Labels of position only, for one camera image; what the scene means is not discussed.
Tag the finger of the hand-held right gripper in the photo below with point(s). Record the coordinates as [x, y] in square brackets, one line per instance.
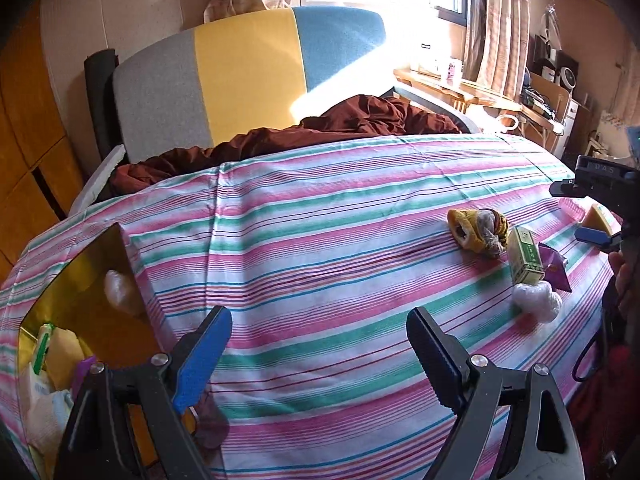
[565, 187]
[592, 236]

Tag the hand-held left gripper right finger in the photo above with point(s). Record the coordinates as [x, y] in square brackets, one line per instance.
[435, 350]

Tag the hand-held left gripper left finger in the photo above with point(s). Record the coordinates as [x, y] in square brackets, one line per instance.
[200, 365]

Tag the yellow cake packet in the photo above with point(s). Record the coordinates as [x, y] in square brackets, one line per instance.
[600, 217]

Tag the purple candy wrapper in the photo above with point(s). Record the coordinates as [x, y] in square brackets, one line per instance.
[556, 270]
[82, 372]

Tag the maroon gift box gold interior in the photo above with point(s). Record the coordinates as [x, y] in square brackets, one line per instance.
[90, 280]

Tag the person's right hand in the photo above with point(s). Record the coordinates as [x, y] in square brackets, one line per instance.
[625, 275]

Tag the white cabinet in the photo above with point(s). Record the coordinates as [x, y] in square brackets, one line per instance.
[572, 125]

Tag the small green carton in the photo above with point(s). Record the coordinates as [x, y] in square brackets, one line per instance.
[525, 260]

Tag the white fluffy soft item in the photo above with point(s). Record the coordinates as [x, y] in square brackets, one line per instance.
[537, 302]

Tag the cardboard box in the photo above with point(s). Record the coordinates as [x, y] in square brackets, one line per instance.
[545, 95]

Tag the yellow knitted toy in bag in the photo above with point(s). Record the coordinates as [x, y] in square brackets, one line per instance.
[475, 232]

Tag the small desk fan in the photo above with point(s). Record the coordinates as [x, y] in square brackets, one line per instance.
[567, 79]

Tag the wooden desk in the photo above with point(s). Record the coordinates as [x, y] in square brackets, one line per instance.
[480, 95]

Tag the black speaker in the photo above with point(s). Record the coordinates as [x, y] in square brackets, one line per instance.
[542, 55]

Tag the striped bedsheet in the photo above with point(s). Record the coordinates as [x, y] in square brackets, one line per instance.
[325, 235]

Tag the white cup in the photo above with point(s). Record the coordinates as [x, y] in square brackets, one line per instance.
[454, 70]

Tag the person's red clothing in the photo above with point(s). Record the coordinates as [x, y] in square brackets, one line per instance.
[610, 410]

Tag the brown blanket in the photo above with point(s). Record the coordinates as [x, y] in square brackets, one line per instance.
[350, 120]

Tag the wooden wardrobe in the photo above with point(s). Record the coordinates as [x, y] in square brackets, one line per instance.
[30, 135]

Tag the grey yellow blue headboard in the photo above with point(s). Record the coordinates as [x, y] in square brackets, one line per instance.
[240, 70]

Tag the grey-blue bed frame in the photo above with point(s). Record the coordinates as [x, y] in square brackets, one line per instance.
[445, 110]

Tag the white bed side rail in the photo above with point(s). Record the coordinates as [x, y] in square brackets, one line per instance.
[95, 180]

